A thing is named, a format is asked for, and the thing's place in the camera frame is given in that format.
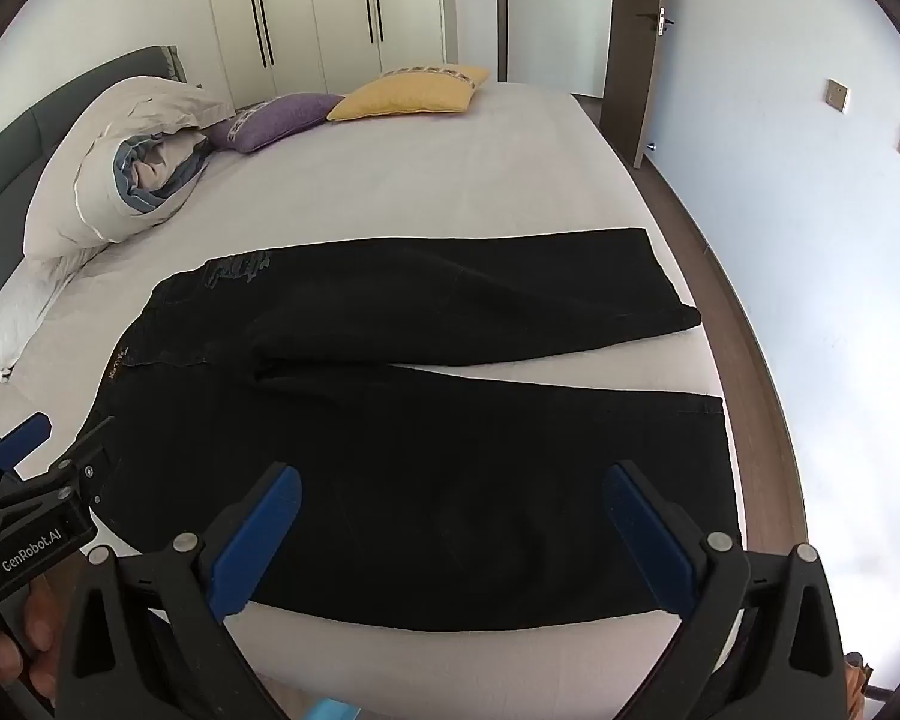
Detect black denim pants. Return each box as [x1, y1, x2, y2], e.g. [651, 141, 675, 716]
[89, 229, 738, 632]

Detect person's left hand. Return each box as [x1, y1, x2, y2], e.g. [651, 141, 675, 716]
[0, 575, 63, 706]

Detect white pillow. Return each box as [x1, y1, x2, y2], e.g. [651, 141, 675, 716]
[0, 247, 103, 383]

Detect light blue plastic stool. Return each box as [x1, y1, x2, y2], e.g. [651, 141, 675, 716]
[304, 699, 361, 720]

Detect dark grey headboard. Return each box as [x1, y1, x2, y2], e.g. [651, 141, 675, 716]
[0, 46, 187, 289]

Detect rolled beige duvet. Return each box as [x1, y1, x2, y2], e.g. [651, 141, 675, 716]
[22, 76, 233, 260]

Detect purple cushion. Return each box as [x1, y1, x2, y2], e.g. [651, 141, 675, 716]
[203, 93, 343, 154]

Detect cream wardrobe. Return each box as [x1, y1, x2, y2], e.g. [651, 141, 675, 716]
[211, 0, 457, 109]

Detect yellow cushion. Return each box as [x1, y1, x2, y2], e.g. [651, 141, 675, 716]
[326, 65, 491, 122]

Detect white bed mattress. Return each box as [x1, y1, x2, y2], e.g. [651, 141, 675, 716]
[0, 79, 748, 720]

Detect brown wooden door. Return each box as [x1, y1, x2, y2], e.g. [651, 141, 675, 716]
[600, 0, 673, 169]

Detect upper wall socket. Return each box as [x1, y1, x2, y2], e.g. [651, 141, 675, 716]
[824, 80, 850, 114]

